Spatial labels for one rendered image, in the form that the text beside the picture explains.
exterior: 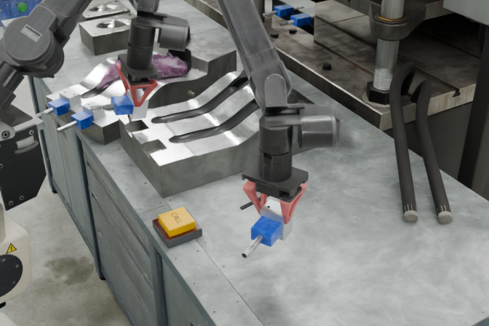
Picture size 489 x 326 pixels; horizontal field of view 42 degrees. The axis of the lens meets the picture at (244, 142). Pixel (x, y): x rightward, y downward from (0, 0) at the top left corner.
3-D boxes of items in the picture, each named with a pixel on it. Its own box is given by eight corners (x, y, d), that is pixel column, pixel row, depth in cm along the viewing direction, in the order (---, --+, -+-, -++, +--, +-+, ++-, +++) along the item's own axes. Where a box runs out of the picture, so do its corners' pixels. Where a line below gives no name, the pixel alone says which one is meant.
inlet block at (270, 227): (256, 272, 110) (257, 249, 107) (232, 262, 112) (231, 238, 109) (292, 230, 119) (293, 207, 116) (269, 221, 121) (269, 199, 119)
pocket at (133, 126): (133, 146, 155) (132, 133, 153) (125, 136, 159) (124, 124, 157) (150, 141, 157) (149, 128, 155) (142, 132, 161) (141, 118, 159)
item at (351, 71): (379, 132, 185) (381, 110, 181) (185, 4, 281) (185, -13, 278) (567, 69, 220) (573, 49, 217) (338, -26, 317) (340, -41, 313)
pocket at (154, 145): (150, 167, 147) (149, 153, 145) (142, 156, 151) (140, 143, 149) (169, 161, 149) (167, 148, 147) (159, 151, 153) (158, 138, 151)
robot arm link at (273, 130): (257, 108, 107) (260, 125, 103) (297, 106, 108) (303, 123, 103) (257, 142, 111) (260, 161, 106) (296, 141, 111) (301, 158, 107)
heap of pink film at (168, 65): (129, 105, 172) (126, 79, 168) (90, 86, 182) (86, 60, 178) (199, 74, 188) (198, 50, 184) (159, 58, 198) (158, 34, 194)
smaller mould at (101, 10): (88, 33, 232) (86, 17, 229) (77, 22, 242) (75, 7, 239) (132, 25, 239) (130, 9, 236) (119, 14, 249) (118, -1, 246)
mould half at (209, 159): (162, 199, 145) (157, 148, 138) (121, 147, 165) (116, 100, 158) (338, 140, 167) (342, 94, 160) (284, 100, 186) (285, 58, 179)
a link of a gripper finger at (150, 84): (143, 94, 155) (148, 60, 150) (154, 110, 150) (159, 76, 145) (116, 97, 151) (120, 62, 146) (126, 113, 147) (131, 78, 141)
